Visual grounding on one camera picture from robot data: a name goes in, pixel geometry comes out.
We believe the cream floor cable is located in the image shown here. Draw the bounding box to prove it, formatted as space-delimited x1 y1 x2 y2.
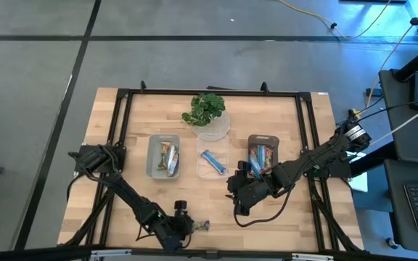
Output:
277 0 393 40

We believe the purple green granola bar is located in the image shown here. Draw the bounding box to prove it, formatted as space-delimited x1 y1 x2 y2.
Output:
192 220 210 233

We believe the black aluminium table frame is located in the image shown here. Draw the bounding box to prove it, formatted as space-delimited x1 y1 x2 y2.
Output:
58 80 368 254

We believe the silver metal bracket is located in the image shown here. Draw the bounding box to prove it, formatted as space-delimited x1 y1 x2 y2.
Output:
291 252 335 261
90 249 133 259

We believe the clear plastic bin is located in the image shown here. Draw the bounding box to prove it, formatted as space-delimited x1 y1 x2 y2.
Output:
196 133 231 181

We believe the dark grey desk top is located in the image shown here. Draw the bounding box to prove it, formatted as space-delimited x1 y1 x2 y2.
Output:
383 159 418 254
378 68 418 166

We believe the round woven mat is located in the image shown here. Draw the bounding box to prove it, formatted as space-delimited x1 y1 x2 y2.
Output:
190 108 232 138

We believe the thin black cable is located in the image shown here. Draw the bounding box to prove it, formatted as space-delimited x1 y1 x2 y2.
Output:
361 96 418 119

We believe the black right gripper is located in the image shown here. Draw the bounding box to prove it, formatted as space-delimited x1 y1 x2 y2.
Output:
226 161 274 218

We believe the dark smoked plastic bin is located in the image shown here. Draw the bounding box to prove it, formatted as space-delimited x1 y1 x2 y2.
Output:
247 134 281 175

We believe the black diagonal beam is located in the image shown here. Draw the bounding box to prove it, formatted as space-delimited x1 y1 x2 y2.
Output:
392 46 418 83
350 141 395 177

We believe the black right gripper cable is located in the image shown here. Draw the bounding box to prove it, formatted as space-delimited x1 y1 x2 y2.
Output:
232 181 293 228

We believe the grey plastic bin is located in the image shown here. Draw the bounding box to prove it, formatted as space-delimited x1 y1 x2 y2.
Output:
145 134 181 182

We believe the green leafy plant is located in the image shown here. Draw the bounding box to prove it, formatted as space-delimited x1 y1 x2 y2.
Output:
181 93 226 127

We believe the white cable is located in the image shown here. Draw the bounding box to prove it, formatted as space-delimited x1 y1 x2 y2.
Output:
370 108 418 144

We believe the blue granola bar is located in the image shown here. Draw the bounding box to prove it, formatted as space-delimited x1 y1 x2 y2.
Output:
200 149 228 176

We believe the black crossbeam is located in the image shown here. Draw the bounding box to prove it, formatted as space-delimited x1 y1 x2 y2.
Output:
0 246 418 261

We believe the long cream cable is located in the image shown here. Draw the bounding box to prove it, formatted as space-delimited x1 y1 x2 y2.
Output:
365 0 418 108

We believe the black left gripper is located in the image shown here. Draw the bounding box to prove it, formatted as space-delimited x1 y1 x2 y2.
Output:
157 200 199 252

